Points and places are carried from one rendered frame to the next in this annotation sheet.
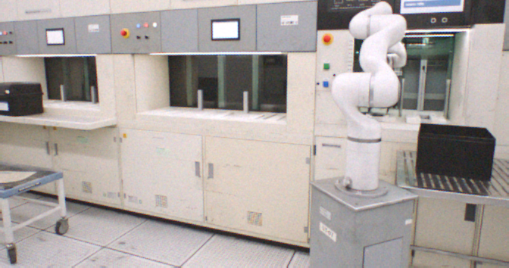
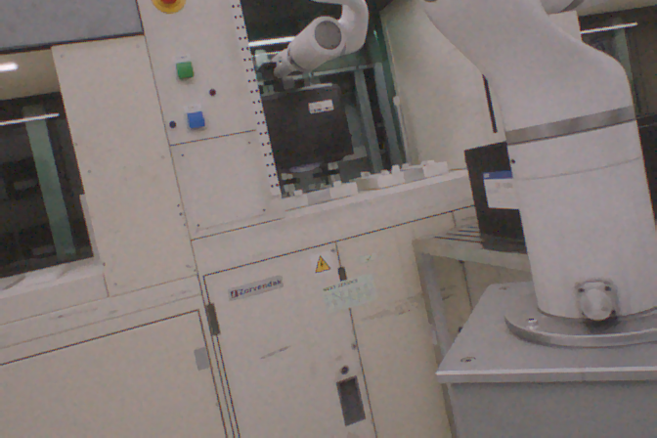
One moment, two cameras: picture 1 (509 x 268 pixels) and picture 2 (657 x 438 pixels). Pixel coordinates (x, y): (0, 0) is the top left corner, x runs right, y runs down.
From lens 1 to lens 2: 0.98 m
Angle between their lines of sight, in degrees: 41
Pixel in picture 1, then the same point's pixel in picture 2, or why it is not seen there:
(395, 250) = not seen: outside the picture
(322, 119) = (211, 224)
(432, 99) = (347, 161)
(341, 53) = (215, 30)
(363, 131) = (610, 79)
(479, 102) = not seen: hidden behind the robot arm
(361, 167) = (636, 220)
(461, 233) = not seen: hidden behind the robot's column
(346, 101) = not seen: outside the picture
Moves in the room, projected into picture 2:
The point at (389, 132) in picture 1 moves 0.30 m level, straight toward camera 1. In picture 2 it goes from (382, 206) to (455, 207)
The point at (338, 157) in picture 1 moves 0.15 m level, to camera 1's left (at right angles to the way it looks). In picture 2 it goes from (282, 312) to (220, 338)
